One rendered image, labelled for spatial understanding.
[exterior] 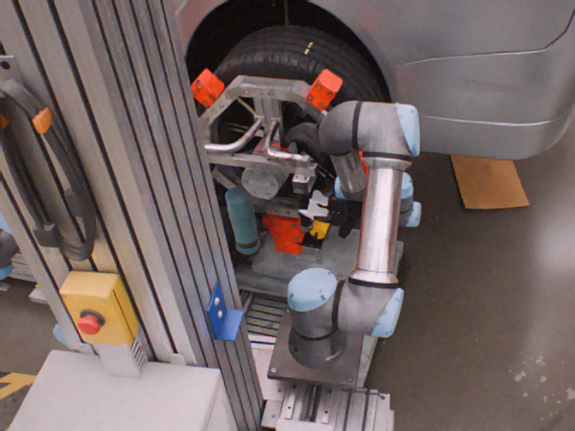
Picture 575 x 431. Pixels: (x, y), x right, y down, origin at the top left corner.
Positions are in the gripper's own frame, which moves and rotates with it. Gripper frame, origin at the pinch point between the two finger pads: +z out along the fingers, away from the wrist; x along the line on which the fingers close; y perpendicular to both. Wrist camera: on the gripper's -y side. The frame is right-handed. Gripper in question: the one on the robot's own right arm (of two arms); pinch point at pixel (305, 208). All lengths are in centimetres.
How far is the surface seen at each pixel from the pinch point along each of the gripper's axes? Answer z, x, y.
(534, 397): -79, -2, -83
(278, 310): 23, -19, -77
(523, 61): -60, -42, 30
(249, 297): 37, -24, -76
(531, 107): -65, -43, 14
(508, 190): -65, -117, -82
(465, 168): -43, -130, -81
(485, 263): -57, -66, -83
